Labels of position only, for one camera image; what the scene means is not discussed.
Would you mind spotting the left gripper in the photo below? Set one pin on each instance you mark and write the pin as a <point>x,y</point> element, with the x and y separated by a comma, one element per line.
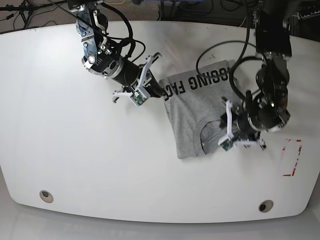
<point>236,122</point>

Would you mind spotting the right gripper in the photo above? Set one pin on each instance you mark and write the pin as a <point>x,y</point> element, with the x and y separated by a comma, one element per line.
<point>134,77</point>

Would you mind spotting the grey T-shirt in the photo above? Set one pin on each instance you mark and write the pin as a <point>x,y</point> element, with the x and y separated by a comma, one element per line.
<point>194,105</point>

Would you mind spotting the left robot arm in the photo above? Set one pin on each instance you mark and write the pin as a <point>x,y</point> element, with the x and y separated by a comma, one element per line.
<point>265,111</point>

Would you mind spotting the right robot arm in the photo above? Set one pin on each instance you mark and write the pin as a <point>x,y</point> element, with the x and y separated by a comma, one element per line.
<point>110,57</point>

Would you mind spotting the red tape rectangle marking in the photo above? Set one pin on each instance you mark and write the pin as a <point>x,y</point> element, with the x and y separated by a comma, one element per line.
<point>290,156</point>

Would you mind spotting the white power strip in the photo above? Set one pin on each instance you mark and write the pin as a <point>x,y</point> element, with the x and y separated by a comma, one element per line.
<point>308,12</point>

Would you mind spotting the black tripod stand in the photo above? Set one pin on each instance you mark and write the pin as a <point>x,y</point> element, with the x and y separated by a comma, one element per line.
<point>25,11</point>

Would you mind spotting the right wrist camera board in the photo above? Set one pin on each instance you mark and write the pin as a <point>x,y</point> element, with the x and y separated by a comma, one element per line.
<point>137,98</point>

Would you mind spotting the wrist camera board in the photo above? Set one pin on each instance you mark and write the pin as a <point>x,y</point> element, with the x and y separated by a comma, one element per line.
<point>137,98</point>
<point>227,144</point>

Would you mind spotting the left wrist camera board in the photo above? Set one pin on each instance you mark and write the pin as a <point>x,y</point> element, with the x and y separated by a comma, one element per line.
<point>227,144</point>

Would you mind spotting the right table cable grommet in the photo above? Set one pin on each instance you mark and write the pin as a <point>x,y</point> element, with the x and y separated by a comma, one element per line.
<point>266,206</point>

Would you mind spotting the table cable grommet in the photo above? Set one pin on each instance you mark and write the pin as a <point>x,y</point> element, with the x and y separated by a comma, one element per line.
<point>46,196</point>
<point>266,206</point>

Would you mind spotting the left table cable grommet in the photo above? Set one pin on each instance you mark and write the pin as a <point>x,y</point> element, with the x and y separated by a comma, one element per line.
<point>46,196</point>

